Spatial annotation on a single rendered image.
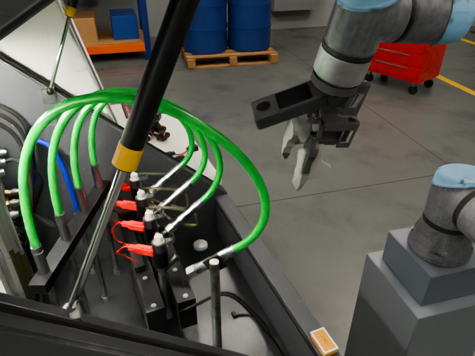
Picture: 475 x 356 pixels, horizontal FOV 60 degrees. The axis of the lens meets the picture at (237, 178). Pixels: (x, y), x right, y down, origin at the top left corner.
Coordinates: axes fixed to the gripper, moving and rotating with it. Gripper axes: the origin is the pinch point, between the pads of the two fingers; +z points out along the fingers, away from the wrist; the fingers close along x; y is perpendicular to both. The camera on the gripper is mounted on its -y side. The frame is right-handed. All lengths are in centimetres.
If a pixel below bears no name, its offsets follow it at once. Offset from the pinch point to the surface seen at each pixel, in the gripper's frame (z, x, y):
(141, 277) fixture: 28.4, -3.6, -26.1
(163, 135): 42, 56, -17
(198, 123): -15.5, -5.9, -18.7
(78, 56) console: 1, 36, -38
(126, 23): 231, 492, -29
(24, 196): 0.6, -3.7, -43.1
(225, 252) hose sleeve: 5.6, -12.9, -13.1
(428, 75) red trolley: 160, 284, 286
